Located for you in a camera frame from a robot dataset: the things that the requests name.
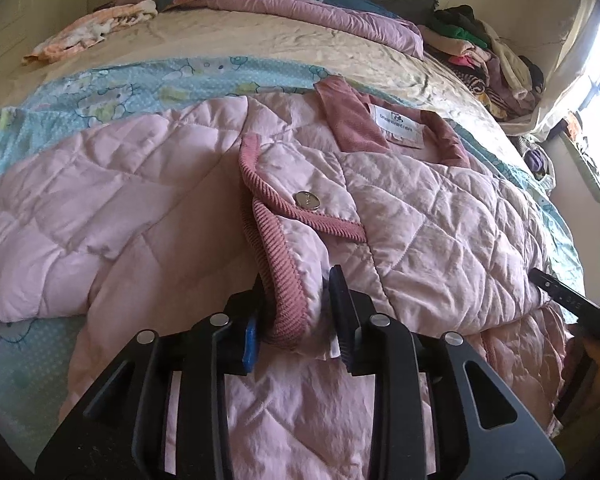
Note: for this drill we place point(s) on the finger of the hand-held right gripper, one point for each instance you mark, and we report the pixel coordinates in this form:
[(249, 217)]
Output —
[(575, 305)]

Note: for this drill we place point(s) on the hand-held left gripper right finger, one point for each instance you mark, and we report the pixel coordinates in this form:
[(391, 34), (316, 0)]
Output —
[(338, 305)]

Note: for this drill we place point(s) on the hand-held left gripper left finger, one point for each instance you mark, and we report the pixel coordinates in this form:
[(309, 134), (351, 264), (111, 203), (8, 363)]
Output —
[(249, 346)]

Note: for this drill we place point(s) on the pink quilted jacket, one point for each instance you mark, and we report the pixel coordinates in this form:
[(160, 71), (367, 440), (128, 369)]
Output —
[(430, 220)]

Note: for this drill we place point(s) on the pile of mixed clothes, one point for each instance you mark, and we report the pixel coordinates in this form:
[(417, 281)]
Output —
[(480, 50)]

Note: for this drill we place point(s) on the bag with purple item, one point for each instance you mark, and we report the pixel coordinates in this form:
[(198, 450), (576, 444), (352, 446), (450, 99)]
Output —
[(536, 160)]

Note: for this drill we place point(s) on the white curtain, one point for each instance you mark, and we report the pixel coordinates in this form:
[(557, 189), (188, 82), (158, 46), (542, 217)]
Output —
[(565, 70)]

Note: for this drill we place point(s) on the bed with beige sheet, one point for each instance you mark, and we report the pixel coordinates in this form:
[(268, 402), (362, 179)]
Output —
[(260, 40)]

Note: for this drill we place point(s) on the light blue cartoon printed sheet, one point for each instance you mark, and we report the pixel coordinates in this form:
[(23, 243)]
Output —
[(105, 90)]

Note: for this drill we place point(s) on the pink and floral quilt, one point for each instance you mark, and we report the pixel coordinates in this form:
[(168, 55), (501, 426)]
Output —
[(300, 5)]

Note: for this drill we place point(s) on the orange and white garment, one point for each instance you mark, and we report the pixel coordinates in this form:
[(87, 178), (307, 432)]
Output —
[(90, 30)]

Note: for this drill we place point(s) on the white wardrobe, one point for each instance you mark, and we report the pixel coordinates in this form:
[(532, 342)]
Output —
[(20, 20)]

